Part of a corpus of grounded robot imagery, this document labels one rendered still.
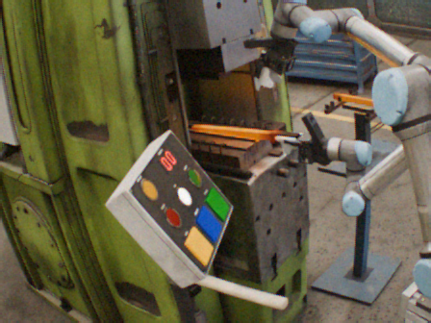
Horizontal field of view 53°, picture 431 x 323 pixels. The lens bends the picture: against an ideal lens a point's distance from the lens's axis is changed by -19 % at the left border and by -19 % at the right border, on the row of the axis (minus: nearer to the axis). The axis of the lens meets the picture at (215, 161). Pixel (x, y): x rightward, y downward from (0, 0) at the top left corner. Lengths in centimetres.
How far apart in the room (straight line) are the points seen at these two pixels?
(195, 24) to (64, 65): 52
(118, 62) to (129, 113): 17
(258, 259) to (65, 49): 104
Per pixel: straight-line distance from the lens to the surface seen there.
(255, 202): 173
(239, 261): 196
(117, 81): 148
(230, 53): 163
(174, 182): 128
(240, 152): 174
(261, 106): 205
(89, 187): 193
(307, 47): 562
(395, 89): 97
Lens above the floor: 168
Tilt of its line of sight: 24 degrees down
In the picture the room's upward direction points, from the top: 9 degrees counter-clockwise
